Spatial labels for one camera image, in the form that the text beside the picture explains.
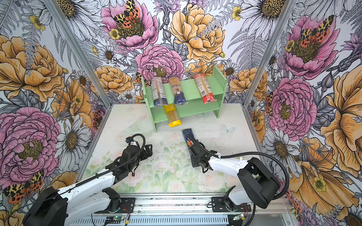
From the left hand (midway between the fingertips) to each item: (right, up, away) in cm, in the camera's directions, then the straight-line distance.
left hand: (146, 151), depth 87 cm
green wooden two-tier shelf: (+31, +29, +16) cm, 45 cm away
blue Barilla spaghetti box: (+26, +4, +7) cm, 27 cm away
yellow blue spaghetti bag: (+20, +32, -4) cm, 38 cm away
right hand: (+31, -8, +2) cm, 32 cm away
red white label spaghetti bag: (+36, +37, -1) cm, 52 cm away
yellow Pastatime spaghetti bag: (+15, +22, +8) cm, 28 cm away
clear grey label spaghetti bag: (+8, +35, -2) cm, 36 cm away
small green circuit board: (-11, -29, -16) cm, 35 cm away
